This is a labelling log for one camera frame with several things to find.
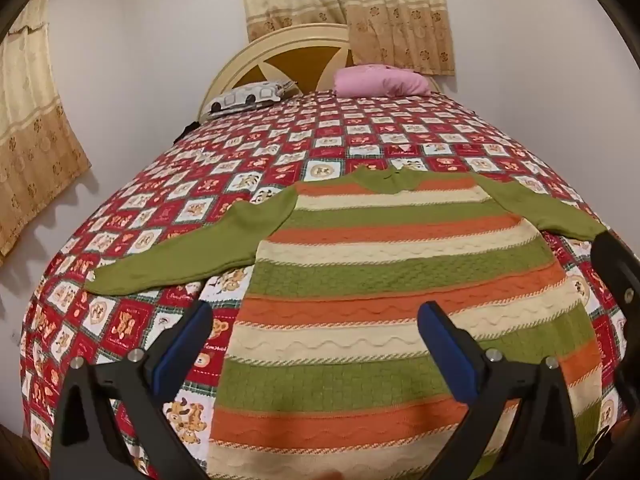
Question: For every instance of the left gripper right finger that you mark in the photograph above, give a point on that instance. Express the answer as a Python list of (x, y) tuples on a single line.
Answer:
[(541, 442)]

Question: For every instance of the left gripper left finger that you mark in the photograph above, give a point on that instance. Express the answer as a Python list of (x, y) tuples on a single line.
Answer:
[(86, 441)]

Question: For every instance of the striped green orange knit sweater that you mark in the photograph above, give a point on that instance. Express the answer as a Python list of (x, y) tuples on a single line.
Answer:
[(325, 367)]

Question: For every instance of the beige side curtain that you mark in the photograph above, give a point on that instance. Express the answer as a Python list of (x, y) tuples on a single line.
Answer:
[(40, 154)]

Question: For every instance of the red patchwork bear bedspread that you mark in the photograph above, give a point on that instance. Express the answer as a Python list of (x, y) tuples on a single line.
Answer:
[(246, 156)]

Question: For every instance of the pink pillow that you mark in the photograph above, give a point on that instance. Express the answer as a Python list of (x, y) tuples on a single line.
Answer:
[(375, 80)]

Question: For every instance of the beige window curtain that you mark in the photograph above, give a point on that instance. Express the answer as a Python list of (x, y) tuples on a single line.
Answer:
[(413, 34)]

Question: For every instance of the cream wooden headboard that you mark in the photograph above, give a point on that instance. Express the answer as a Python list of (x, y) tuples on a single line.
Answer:
[(308, 54)]

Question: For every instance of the white car print pillow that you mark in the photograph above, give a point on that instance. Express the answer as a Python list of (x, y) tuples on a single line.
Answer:
[(249, 96)]

